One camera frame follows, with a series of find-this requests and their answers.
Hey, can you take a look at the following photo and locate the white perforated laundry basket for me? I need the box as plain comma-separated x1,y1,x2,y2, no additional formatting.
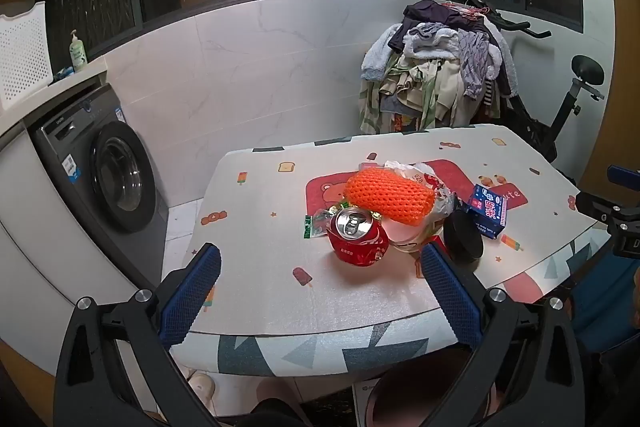
0,2,53,110

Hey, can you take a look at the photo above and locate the wooden door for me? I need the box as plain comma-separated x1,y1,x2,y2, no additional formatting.
600,0,640,180

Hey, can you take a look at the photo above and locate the beige slipper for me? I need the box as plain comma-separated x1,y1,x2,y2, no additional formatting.
179,364,217,408

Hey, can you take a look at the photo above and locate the white plastic bag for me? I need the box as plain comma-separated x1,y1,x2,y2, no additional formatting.
382,161,461,233

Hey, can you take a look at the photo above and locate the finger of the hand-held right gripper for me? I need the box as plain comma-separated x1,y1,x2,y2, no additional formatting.
575,192,620,224
607,164,640,188

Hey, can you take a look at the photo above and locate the blue carton box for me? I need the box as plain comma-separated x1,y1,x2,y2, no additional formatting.
467,183,511,240

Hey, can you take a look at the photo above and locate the grey front-load washing machine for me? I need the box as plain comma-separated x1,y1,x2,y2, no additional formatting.
27,83,168,288

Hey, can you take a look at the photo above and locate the green candy wrapper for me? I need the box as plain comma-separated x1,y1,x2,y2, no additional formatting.
301,213,331,240

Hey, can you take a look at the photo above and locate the green pump soap bottle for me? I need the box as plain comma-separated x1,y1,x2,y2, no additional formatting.
68,29,89,74

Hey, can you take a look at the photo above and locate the cartoon printed table mat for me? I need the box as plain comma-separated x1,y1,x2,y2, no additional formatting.
165,125,601,338

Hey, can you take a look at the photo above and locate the red drink can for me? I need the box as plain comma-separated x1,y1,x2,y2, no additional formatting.
326,208,391,269

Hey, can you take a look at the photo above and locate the orange knitted sponge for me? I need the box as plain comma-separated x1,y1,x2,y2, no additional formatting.
345,170,435,226

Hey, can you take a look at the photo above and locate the black exercise bike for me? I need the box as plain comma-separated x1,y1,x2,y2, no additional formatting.
462,0,608,178

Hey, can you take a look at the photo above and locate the black round lid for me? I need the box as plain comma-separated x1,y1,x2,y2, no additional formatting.
443,209,485,264

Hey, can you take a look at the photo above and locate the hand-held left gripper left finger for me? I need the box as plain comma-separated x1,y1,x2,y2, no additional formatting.
54,243,222,427

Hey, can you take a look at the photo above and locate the pile of clothes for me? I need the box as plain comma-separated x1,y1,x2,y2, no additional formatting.
357,0,521,135

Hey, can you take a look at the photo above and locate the white cardboard sheet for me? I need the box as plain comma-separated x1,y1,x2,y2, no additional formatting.
352,382,382,409

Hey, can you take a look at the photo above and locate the person's leg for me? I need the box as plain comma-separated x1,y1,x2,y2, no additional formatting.
235,379,311,427

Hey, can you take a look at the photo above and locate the geometric patterned table mat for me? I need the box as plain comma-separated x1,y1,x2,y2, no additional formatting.
170,227,611,378

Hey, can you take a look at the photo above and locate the blue upholstered chair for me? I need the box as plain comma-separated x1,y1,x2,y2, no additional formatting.
570,252,640,350

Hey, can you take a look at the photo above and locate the brown trash bin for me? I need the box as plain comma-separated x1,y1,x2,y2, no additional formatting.
365,347,506,425

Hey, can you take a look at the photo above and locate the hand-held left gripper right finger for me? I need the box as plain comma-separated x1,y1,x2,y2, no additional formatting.
419,241,586,427

